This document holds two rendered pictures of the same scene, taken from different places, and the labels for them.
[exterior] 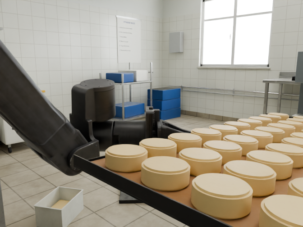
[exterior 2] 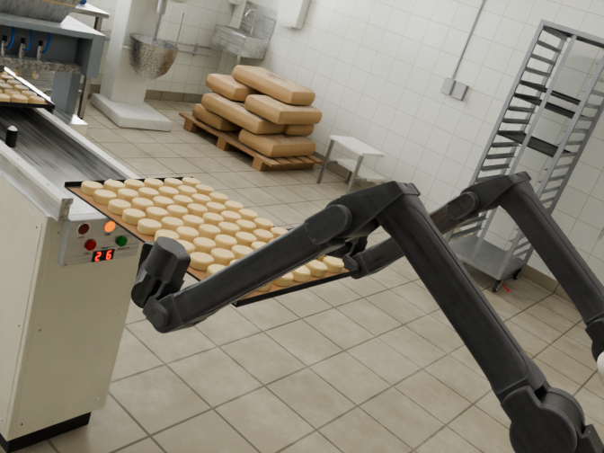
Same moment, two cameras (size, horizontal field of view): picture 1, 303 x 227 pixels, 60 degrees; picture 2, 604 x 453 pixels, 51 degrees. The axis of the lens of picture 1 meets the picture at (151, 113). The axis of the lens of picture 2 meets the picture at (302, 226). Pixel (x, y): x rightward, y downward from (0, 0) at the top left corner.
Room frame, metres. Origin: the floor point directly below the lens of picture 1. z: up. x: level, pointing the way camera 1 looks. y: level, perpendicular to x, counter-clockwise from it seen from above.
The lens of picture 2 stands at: (0.41, 1.11, 1.58)
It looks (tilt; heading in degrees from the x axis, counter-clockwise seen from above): 20 degrees down; 260
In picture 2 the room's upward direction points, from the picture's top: 19 degrees clockwise
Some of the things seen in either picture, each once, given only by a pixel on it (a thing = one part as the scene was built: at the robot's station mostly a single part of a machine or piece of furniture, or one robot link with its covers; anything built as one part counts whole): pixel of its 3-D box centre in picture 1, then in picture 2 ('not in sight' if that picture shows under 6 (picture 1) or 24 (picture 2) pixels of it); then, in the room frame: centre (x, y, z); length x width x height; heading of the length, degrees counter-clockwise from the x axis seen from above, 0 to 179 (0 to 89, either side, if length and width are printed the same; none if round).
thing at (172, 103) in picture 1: (164, 103); not in sight; (5.37, -0.26, 0.30); 0.60 x 0.40 x 0.20; 136
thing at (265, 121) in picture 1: (259, 122); (119, 207); (0.58, -0.25, 0.99); 0.05 x 0.05 x 0.02
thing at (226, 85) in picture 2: not in sight; (245, 89); (0.29, -4.87, 0.49); 0.72 x 0.42 x 0.15; 47
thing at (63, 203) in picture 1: (60, 206); not in sight; (1.76, 0.67, 0.08); 0.30 x 0.22 x 0.16; 166
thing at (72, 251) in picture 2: not in sight; (103, 236); (0.64, -0.52, 0.77); 0.24 x 0.04 x 0.14; 45
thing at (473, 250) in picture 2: not in sight; (530, 159); (-1.76, -3.14, 0.93); 0.64 x 0.51 x 1.78; 49
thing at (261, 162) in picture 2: not in sight; (250, 142); (0.11, -4.68, 0.06); 1.20 x 0.80 x 0.11; 139
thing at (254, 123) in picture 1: (249, 124); (133, 217); (0.54, -0.21, 0.99); 0.05 x 0.05 x 0.02
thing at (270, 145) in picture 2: not in sight; (278, 141); (-0.12, -4.49, 0.19); 0.72 x 0.42 x 0.15; 51
